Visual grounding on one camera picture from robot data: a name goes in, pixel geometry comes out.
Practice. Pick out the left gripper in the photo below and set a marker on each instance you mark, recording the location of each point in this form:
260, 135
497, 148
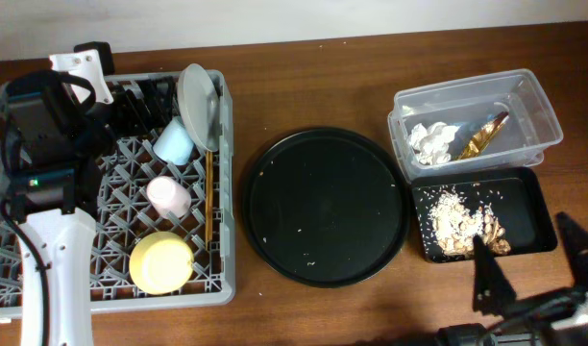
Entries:
132, 107

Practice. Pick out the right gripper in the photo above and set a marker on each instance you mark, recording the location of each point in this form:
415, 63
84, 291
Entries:
542, 305

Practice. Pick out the blue cup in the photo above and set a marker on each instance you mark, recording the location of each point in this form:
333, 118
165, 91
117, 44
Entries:
174, 143

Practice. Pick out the yellow bowl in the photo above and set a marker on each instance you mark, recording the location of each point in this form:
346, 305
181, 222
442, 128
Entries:
161, 263

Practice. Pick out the gold foil wrapper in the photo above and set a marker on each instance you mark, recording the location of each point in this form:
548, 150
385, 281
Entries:
480, 138

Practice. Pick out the black rectangular tray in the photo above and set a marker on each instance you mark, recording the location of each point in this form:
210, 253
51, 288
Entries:
517, 200

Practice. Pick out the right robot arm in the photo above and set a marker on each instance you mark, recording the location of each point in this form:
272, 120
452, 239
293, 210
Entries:
515, 331

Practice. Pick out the clear plastic bin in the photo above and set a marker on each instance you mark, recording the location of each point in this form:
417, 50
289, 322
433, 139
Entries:
469, 103

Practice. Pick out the round black tray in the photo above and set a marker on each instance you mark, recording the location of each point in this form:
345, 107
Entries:
326, 207

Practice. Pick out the white tissue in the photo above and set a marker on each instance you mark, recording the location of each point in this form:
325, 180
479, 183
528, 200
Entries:
431, 144

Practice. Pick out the pink cup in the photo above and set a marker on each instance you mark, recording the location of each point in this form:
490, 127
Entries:
168, 196

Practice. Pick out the grey dishwasher rack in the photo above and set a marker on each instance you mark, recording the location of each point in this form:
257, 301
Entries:
125, 216

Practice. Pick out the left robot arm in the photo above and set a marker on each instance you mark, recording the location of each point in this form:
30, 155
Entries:
57, 127

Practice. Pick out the white round plate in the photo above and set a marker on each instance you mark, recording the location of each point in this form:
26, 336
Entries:
198, 102

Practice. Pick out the food scraps pile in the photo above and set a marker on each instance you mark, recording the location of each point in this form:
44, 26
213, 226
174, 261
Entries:
451, 216

